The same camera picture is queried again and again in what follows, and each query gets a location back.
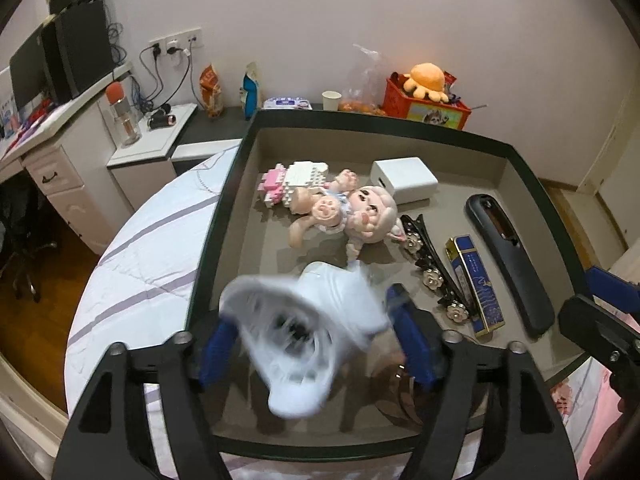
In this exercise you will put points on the white power adapter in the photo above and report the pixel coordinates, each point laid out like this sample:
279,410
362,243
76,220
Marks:
405,180

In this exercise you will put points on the striped white quilt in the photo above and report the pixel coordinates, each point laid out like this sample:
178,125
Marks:
150,260

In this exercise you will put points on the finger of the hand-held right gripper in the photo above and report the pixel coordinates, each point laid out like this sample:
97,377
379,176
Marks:
612,285
590,325

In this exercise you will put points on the white paper cup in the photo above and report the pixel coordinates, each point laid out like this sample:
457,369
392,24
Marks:
331,101

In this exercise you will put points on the white desk with drawers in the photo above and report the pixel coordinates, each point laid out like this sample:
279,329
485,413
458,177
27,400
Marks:
65,170

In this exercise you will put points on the rose gold bangles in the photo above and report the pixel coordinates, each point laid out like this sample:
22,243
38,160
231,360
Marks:
395,390

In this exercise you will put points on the pink box with dark rim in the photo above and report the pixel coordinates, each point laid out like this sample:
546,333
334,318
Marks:
280,240

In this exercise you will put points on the red storage basket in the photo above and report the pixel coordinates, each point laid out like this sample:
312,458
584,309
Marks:
430,112

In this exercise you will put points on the blue white snack bag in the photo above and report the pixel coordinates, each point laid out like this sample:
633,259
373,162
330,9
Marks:
250,92

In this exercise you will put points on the black office chair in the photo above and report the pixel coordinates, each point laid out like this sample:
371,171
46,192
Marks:
20,250

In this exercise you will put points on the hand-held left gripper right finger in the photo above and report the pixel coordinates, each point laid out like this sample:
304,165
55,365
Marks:
410,325

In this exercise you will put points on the pink printed cloth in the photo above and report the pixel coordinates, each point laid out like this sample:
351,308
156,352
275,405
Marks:
585,410

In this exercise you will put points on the pink pig doll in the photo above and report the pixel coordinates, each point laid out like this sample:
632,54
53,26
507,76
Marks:
365,215

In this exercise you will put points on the black remote control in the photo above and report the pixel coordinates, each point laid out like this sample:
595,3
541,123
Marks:
515,265

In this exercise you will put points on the clear plastic bag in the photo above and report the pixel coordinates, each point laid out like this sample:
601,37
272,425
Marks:
362,85

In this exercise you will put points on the clear bottle with orange cap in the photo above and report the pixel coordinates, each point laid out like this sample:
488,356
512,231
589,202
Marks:
125,120

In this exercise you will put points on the white nightstand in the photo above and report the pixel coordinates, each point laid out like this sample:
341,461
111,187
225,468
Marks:
145,170

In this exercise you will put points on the orange octopus plush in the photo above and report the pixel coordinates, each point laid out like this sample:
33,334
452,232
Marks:
425,80

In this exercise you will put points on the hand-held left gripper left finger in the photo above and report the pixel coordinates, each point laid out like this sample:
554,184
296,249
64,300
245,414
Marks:
215,355

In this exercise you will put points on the pink white brick figure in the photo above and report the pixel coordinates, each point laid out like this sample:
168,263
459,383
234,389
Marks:
295,180

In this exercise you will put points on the blue gold slim box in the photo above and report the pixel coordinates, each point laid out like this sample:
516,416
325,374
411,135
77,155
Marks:
477,285

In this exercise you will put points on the small black device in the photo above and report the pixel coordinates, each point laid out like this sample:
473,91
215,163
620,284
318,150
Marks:
161,119

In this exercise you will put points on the white charger plug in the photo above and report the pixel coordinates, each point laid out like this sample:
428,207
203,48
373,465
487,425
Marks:
179,57

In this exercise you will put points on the black flower hair clip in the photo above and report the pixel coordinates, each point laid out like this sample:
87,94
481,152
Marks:
432,275

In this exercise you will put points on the orange snack bag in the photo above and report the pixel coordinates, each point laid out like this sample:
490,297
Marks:
211,92

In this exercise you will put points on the wet wipes pack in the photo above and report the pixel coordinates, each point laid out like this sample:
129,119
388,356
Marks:
287,103

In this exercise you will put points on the black computer monitor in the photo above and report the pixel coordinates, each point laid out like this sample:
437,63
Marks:
30,77

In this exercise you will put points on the white wooden bed frame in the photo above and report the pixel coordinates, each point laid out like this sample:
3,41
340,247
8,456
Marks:
25,415

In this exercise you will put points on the white wall outlet strip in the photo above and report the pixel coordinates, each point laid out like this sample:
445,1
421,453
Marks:
175,40

